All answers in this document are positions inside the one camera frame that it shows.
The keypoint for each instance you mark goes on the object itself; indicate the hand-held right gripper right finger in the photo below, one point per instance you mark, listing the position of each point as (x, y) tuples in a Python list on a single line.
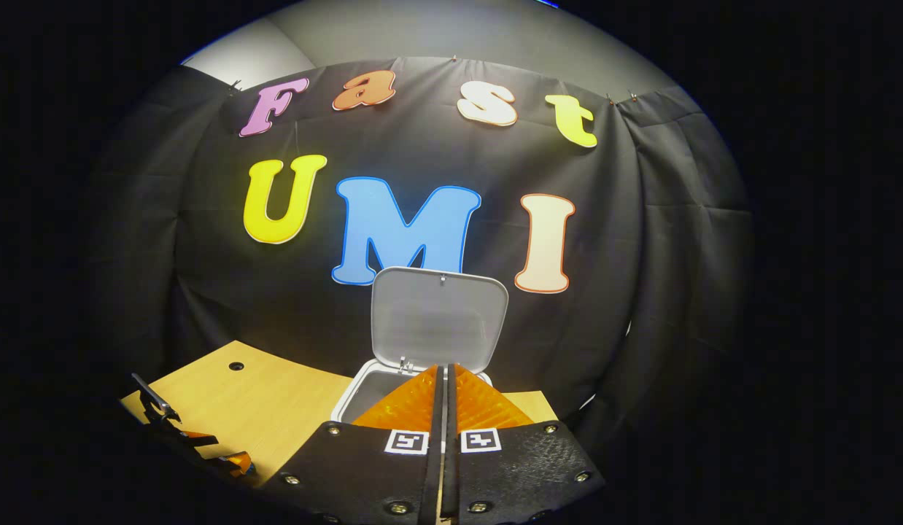
[(517, 474)]

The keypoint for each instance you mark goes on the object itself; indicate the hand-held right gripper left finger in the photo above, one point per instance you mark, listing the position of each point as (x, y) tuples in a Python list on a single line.
[(364, 474)]

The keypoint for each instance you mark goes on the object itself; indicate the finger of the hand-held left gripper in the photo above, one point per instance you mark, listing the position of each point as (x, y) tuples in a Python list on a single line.
[(236, 463), (200, 438)]

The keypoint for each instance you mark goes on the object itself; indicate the white desktop garbage bin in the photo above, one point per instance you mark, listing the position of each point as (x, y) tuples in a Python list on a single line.
[(437, 321)]

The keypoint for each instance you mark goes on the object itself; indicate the black backdrop cloth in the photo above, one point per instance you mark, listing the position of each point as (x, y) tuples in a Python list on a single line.
[(203, 292)]

